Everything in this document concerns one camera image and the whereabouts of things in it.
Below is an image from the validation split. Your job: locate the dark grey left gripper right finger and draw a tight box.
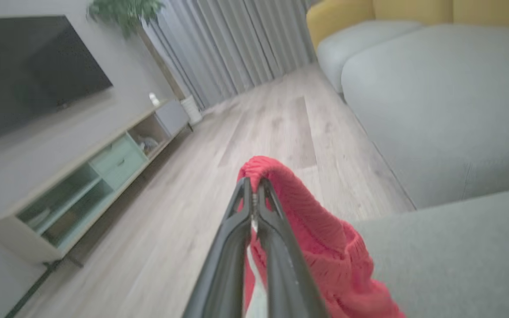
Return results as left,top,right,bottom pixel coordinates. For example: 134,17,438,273
254,178,328,318

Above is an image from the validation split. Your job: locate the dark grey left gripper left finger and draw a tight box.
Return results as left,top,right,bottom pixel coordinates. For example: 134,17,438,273
183,178,253,318

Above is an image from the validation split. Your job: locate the red and white jersey garment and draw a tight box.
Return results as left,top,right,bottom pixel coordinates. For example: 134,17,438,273
237,155,407,318

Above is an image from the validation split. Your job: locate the white ribbed plant pot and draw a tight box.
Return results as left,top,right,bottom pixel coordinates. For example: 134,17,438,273
180,95,203,125

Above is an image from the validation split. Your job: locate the beige and green TV cabinet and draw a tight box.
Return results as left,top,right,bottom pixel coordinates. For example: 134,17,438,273
0,98,191,265

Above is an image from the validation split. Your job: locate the large grey sofa seat cushion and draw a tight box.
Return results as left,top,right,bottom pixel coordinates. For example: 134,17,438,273
351,185,509,318

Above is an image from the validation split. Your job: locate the grey pleated curtain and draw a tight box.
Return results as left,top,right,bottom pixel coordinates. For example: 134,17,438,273
142,0,321,110

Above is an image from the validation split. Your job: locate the green potted tree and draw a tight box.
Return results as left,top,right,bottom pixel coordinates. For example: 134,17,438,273
87,0,189,100

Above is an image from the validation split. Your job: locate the black flat television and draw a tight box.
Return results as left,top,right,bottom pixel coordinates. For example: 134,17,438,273
0,15,114,143

